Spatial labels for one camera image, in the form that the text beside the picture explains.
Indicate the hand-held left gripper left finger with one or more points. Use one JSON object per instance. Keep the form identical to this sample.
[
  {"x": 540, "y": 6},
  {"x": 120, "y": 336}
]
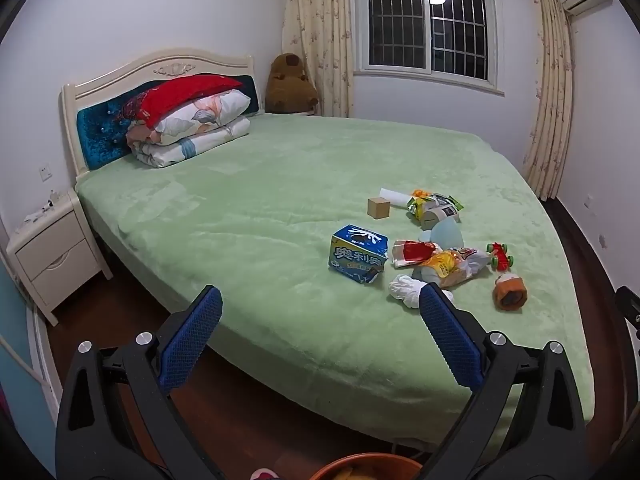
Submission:
[{"x": 192, "y": 340}]

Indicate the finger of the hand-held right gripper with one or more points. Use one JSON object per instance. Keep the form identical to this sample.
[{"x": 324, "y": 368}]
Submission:
[{"x": 629, "y": 305}]

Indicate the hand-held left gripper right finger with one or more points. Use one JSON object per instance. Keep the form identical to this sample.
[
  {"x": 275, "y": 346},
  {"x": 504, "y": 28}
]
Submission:
[{"x": 450, "y": 340}]

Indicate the orange cup container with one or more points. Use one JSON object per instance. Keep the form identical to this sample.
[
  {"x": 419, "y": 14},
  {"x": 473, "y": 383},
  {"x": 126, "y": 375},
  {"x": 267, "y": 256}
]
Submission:
[{"x": 510, "y": 292}]

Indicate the red white snack wrapper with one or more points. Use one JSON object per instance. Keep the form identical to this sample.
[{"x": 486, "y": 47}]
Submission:
[{"x": 412, "y": 252}]

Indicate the red toy car green wheels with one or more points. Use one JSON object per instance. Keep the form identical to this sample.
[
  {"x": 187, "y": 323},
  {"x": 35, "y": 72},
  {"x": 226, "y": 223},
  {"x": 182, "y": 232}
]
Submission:
[{"x": 500, "y": 256}]

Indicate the pale blue plastic cup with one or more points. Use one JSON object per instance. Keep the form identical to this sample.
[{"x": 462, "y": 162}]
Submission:
[{"x": 445, "y": 237}]

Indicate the cardboard tube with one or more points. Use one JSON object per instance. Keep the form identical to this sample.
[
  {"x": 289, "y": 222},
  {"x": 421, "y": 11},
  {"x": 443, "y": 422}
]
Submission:
[{"x": 432, "y": 219}]

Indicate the blue cookie box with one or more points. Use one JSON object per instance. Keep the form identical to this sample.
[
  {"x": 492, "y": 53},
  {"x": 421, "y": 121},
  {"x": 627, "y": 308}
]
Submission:
[{"x": 357, "y": 255}]

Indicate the green yellow snack bag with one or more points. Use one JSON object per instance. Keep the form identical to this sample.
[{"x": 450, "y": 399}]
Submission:
[{"x": 435, "y": 204}]

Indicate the white paper roll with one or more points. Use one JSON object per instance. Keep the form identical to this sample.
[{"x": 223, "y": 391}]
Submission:
[{"x": 395, "y": 196}]

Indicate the orange bin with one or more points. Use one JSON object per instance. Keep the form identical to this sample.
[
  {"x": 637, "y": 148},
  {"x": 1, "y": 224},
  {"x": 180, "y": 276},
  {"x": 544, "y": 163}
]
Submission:
[{"x": 360, "y": 467}]

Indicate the wooden cube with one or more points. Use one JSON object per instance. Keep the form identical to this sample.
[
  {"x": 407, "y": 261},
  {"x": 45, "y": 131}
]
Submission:
[{"x": 378, "y": 208}]

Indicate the pink slipper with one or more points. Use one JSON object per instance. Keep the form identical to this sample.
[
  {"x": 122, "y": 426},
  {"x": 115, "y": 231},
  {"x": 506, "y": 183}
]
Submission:
[{"x": 264, "y": 475}]

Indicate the cream nightstand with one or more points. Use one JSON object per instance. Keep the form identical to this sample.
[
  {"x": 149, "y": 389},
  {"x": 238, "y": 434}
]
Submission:
[{"x": 55, "y": 265}]

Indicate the bed with green fleece sheet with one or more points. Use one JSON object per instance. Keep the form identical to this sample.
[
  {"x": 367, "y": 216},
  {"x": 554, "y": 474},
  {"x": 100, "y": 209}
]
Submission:
[{"x": 280, "y": 200}]

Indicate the white patterned pillows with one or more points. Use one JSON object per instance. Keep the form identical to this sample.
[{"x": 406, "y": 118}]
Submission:
[{"x": 200, "y": 130}]

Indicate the floral beige curtain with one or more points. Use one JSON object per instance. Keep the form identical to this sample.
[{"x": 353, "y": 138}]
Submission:
[
  {"x": 552, "y": 100},
  {"x": 315, "y": 35}
]

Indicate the cream and blue bed headboard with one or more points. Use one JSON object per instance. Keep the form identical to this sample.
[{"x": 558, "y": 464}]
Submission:
[{"x": 95, "y": 135}]

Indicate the red pillow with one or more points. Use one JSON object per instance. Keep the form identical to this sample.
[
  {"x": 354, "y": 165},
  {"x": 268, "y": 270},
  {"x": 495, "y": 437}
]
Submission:
[{"x": 185, "y": 92}]

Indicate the brown plush toy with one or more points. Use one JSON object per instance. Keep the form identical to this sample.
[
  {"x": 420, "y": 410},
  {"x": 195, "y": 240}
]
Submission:
[{"x": 290, "y": 85}]

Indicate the barred window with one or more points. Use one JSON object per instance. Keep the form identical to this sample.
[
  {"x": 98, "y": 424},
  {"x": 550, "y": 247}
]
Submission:
[{"x": 425, "y": 15}]

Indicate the white wall socket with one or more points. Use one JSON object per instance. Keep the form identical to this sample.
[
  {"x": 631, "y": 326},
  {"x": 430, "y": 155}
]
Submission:
[{"x": 45, "y": 173}]

